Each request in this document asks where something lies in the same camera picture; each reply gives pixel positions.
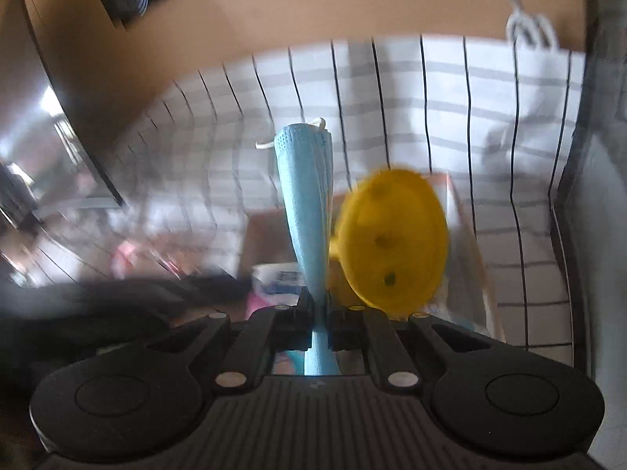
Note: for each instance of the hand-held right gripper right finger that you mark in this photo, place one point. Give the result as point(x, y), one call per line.
point(343, 328)

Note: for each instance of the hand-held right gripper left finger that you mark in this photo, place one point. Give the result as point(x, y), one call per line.
point(294, 325)

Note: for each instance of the pink cardboard box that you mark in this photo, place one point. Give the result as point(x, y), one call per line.
point(264, 240)

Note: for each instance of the yellow silicone toy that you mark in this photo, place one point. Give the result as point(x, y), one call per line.
point(392, 235)

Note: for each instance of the blue face mask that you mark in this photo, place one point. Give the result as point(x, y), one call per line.
point(303, 196)

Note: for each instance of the white and blue packet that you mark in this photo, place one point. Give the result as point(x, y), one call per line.
point(277, 284)

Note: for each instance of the white black checked tablecloth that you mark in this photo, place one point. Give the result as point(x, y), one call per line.
point(392, 107)

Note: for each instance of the grey computer tower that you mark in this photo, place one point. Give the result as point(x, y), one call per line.
point(607, 205)

